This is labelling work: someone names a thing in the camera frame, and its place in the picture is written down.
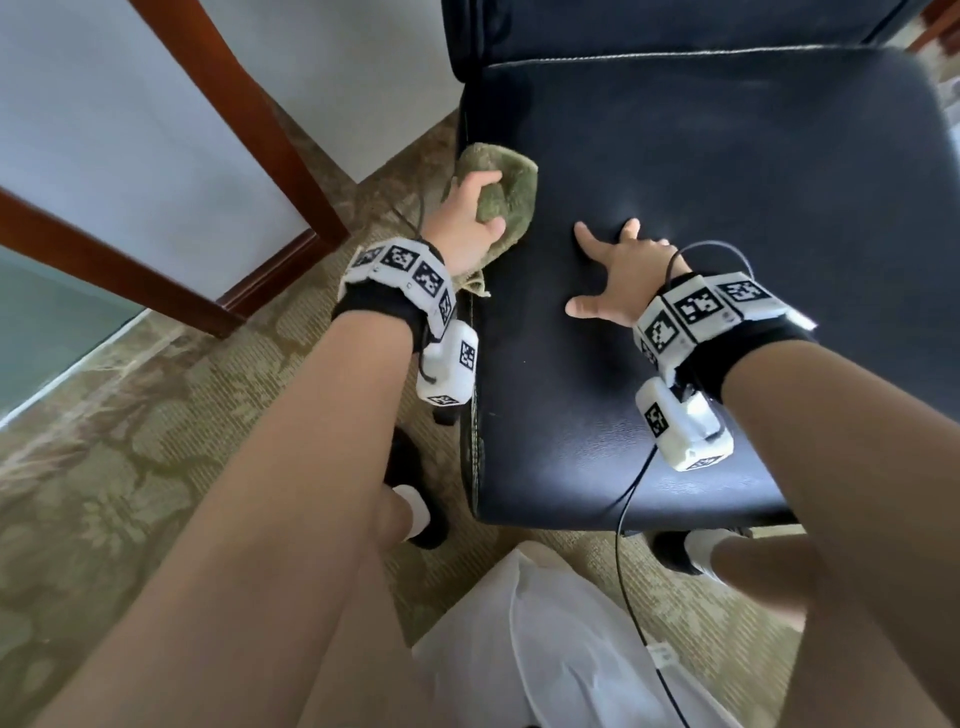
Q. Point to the person's left hand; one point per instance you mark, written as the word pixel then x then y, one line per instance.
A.
pixel 462 225

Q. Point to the person's right hand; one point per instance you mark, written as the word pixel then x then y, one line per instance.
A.
pixel 630 278

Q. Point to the green cleaning cloth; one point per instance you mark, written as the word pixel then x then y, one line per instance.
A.
pixel 510 188

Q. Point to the black leather chair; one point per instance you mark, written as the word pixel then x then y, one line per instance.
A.
pixel 720 225

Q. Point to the person's right forearm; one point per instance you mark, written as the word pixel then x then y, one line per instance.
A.
pixel 855 495

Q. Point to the person's left forearm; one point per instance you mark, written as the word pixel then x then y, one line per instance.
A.
pixel 240 555

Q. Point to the person's right leg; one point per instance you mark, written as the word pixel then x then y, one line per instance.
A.
pixel 765 570

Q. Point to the white marker left wristband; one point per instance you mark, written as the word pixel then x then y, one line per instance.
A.
pixel 398 285

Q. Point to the white marker wristband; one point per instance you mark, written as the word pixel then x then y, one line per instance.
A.
pixel 398 285
pixel 713 323

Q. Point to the white marker right wristband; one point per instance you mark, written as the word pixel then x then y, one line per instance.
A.
pixel 713 323

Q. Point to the black shoe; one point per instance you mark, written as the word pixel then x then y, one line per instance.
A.
pixel 675 552
pixel 420 488

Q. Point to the white shorts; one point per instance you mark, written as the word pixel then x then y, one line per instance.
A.
pixel 555 645

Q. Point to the frosted glass panel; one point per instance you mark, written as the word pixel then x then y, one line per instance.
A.
pixel 53 338

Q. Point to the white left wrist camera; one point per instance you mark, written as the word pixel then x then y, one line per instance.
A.
pixel 450 368

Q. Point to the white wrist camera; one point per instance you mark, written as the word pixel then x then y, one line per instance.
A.
pixel 450 368
pixel 683 428

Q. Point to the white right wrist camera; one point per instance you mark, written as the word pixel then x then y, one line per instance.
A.
pixel 683 428

